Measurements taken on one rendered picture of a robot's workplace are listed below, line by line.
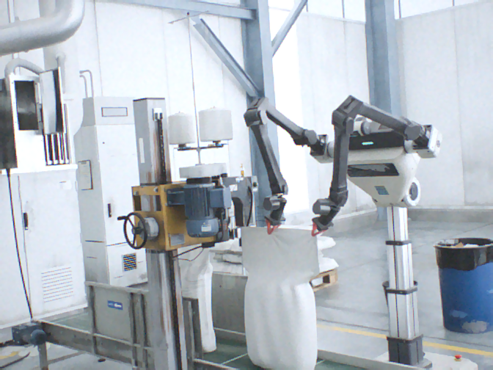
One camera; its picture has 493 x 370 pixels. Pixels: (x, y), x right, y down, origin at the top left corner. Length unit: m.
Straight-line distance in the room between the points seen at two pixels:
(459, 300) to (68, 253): 3.31
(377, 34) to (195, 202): 9.32
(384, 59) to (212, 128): 8.99
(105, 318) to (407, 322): 1.79
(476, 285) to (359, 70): 7.19
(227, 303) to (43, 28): 2.76
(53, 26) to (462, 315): 3.88
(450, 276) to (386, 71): 7.22
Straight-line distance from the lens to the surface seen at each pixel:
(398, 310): 3.53
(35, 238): 5.84
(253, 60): 9.47
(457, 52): 11.57
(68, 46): 6.50
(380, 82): 11.96
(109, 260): 7.09
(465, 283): 5.09
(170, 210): 3.14
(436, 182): 11.75
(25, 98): 5.50
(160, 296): 3.23
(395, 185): 3.30
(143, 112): 3.17
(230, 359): 3.56
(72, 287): 6.05
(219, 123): 3.11
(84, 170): 7.21
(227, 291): 3.99
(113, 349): 4.09
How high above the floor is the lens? 1.47
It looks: 3 degrees down
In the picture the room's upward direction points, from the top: 4 degrees counter-clockwise
